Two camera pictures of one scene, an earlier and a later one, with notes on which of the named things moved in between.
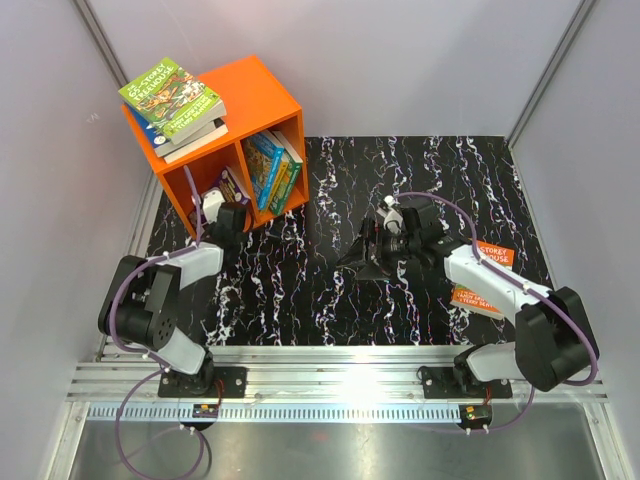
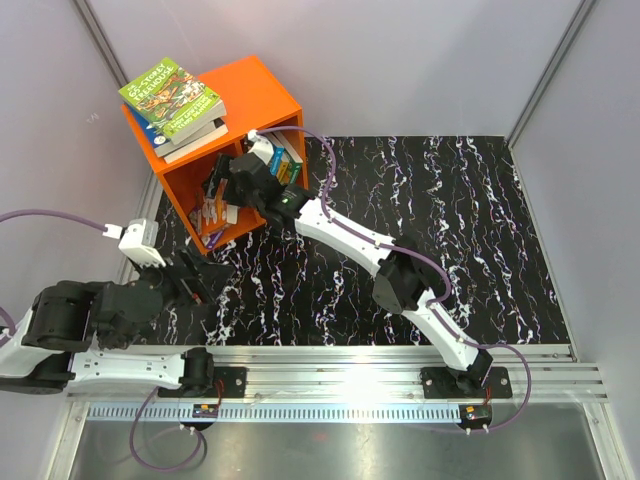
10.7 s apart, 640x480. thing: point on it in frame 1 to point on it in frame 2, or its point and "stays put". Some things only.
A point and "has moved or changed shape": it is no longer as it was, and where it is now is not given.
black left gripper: (243, 238) to (191, 287)
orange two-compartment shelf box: (261, 164) stays put
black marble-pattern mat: (285, 285) stays put
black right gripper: (380, 267) to (219, 171)
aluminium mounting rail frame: (330, 383) stays put
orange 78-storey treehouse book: (465, 298) has moved or changed shape
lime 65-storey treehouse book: (174, 99) stays put
